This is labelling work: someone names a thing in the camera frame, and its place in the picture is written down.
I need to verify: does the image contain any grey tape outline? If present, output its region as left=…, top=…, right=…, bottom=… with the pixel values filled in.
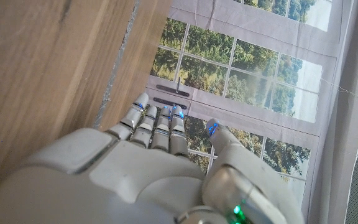
left=92, top=0, right=141, bottom=130

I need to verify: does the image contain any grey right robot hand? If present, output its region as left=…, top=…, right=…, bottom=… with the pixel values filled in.
left=0, top=92, right=306, bottom=224

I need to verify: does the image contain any printed window backdrop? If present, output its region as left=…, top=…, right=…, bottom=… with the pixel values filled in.
left=146, top=0, right=358, bottom=224

